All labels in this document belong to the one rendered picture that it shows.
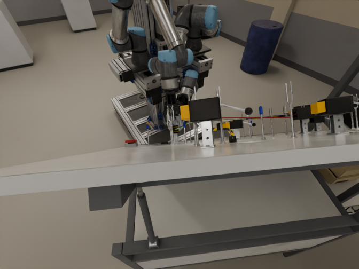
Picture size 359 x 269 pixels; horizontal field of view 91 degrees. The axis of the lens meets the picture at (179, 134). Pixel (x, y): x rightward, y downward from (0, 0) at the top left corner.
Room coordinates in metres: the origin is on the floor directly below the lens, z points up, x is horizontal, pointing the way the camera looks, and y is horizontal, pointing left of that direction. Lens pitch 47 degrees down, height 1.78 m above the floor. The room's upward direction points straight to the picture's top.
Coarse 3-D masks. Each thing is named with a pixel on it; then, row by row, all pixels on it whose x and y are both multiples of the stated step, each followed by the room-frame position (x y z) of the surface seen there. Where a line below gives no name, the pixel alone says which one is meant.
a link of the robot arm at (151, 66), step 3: (153, 57) 0.82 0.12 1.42; (156, 57) 0.79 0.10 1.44; (150, 60) 0.81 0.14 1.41; (153, 60) 0.78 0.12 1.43; (156, 60) 0.75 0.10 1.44; (150, 63) 0.79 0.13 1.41; (153, 63) 0.76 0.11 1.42; (150, 66) 0.78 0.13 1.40; (153, 66) 0.75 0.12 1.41; (150, 69) 0.79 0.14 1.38; (153, 69) 0.76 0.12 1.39; (156, 69) 0.74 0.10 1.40; (153, 72) 0.78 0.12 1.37; (156, 72) 0.76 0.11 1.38
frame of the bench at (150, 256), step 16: (320, 176) 0.55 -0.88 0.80; (128, 208) 0.35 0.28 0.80; (128, 224) 0.27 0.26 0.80; (128, 240) 0.20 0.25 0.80; (240, 240) 0.20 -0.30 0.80; (256, 240) 0.20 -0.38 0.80; (272, 240) 0.20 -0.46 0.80; (288, 240) 0.20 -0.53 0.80; (144, 256) 0.13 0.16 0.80; (160, 256) 0.13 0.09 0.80; (176, 256) 0.14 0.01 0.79; (288, 256) 0.24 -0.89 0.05
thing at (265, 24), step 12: (252, 24) 3.52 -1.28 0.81; (264, 24) 3.50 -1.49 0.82; (276, 24) 3.50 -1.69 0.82; (252, 36) 3.40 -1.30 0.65; (264, 36) 3.26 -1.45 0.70; (276, 36) 3.28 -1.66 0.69; (252, 48) 3.34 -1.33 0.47; (264, 48) 3.25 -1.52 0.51; (252, 60) 3.30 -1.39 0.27; (264, 60) 3.25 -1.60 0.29; (252, 72) 3.27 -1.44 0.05; (264, 72) 3.31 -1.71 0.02
